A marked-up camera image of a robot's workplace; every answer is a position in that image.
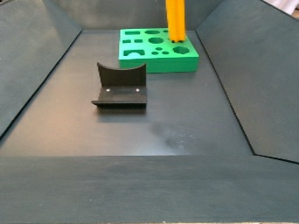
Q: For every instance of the black curved fixture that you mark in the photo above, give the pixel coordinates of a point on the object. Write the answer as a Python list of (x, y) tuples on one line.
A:
[(122, 87)]

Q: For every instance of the green foam shape-sorter block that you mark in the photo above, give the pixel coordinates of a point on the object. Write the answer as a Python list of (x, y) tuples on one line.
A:
[(147, 46)]

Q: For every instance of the yellow star-profile bar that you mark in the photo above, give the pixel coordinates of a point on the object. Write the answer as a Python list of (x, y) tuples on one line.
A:
[(175, 20)]

